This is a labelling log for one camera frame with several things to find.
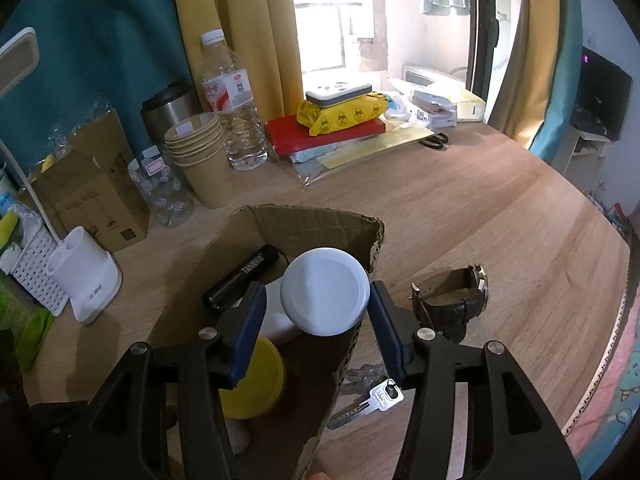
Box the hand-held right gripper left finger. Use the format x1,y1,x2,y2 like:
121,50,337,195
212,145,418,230
52,281,268,480

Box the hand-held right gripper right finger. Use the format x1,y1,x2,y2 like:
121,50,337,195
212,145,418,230
367,280,583,480

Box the black flashlight with strap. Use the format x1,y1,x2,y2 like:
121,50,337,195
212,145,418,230
201,245,280,315

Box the white pill bottle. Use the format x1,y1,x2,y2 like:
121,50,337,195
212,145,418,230
279,247,372,337

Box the brown cardboard box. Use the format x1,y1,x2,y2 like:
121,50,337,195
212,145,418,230
150,203,386,480

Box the yellow lid jar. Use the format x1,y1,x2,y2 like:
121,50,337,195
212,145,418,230
218,337,286,419

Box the metal keys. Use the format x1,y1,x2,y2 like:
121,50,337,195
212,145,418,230
327,365,405,430

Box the black leather wrist watch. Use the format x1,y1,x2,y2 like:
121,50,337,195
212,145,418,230
411,264,488,343

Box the clear bottle with pink labels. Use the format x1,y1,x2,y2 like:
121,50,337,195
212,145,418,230
129,145,196,228

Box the stack of paper cups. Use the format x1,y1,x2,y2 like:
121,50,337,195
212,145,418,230
164,112,231,209

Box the white desk lamp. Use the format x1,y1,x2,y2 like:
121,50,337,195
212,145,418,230
0,27,123,326

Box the red book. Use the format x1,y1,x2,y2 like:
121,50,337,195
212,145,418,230
265,114,387,156

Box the black scissors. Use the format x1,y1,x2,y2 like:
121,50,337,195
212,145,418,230
417,131,450,150

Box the closed brown carton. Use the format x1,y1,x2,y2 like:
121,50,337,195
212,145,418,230
30,107,151,253

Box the clear plastic water bottle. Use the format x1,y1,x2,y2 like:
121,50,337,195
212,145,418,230
200,30,269,171

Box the white plastic basket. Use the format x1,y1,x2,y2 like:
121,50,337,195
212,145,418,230
10,232,68,317

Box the yellow wipes packet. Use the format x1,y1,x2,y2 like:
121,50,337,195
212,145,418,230
296,92,388,137

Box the green packet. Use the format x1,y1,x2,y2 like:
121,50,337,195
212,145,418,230
0,280,56,371

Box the blue white packet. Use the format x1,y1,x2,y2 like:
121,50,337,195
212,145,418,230
382,92,413,121

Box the white printed box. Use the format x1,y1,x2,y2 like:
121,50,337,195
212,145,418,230
411,89,458,127

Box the steel tumbler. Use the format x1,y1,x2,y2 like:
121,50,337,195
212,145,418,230
141,82,201,148

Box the printed blue bedding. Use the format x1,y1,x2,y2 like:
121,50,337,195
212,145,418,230
562,280,640,471

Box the pale yellow box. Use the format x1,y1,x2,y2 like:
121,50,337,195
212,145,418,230
452,85,487,123

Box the white flat device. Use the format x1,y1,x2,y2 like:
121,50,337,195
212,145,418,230
305,82,373,109

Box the yellow blue packets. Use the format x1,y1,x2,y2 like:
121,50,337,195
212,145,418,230
0,195,31,256

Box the white shelf unit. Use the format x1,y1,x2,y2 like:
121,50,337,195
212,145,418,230
547,125,613,191

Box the yellow curtain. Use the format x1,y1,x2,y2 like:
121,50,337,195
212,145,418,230
487,0,563,136
170,0,303,126

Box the black monitor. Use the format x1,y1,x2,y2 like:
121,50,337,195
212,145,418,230
570,46,635,142

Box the teal curtain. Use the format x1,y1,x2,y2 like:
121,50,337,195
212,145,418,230
527,0,586,161
0,0,201,191

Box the black door frame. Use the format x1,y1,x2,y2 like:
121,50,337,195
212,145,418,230
470,0,523,111

